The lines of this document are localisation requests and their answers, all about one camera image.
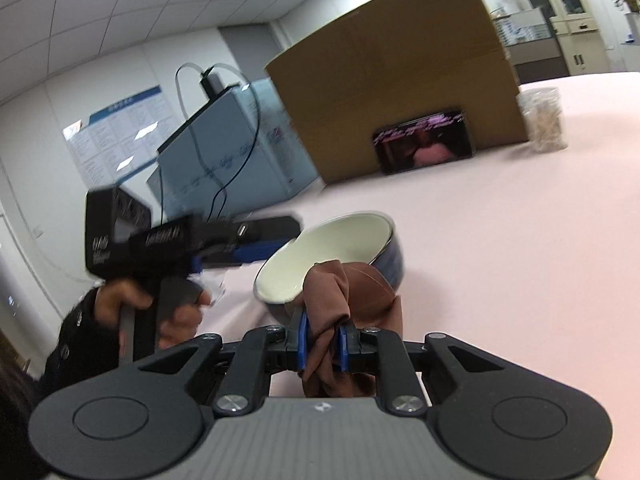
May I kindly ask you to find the brown cloth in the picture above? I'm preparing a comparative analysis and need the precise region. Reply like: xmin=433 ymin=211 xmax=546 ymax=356
xmin=300 ymin=259 xmax=404 ymax=399

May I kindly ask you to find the black cable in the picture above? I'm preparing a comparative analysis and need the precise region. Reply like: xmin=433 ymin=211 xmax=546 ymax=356
xmin=174 ymin=62 xmax=263 ymax=221

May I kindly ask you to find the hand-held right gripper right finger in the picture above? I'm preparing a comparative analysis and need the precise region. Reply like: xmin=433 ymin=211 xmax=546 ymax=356
xmin=338 ymin=321 xmax=502 ymax=417

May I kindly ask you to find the person's left hand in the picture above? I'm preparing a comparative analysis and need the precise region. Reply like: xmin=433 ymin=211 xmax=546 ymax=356
xmin=94 ymin=280 xmax=212 ymax=352

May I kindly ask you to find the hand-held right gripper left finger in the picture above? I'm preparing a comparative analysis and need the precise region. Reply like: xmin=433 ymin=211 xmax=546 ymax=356
xmin=137 ymin=309 xmax=309 ymax=416

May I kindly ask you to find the black smartphone with lit screen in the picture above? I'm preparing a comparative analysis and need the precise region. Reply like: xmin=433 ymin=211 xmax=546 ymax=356
xmin=371 ymin=107 xmax=475 ymax=176

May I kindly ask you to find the black power adapter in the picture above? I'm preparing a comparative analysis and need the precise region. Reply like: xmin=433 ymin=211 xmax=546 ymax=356
xmin=200 ymin=66 xmax=227 ymax=99

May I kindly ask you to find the blue and white wall poster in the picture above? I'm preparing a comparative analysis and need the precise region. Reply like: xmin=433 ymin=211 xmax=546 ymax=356
xmin=62 ymin=84 xmax=171 ymax=189

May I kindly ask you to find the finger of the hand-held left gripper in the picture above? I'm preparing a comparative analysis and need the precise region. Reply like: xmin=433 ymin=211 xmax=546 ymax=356
xmin=242 ymin=215 xmax=304 ymax=248
xmin=197 ymin=240 xmax=289 ymax=269

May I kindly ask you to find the light blue printed carton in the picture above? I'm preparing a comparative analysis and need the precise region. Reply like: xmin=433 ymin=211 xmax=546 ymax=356
xmin=145 ymin=77 xmax=323 ymax=221

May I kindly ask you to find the dark blue ceramic bowl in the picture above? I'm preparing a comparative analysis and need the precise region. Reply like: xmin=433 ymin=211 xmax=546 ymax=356
xmin=252 ymin=211 xmax=405 ymax=328

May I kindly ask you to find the clear jar of cotton swabs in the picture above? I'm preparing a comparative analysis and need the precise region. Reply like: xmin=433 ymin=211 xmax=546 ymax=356
xmin=517 ymin=86 xmax=569 ymax=152

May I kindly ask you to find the beige glass door cabinet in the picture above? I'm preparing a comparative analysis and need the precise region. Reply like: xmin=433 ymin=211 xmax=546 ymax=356
xmin=500 ymin=0 xmax=615 ymax=77

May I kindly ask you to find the large cardboard box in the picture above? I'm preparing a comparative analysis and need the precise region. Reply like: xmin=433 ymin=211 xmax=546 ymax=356
xmin=264 ymin=0 xmax=531 ymax=185

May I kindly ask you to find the person's left forearm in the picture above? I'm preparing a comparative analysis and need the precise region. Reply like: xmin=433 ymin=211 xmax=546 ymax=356
xmin=39 ymin=287 xmax=123 ymax=395

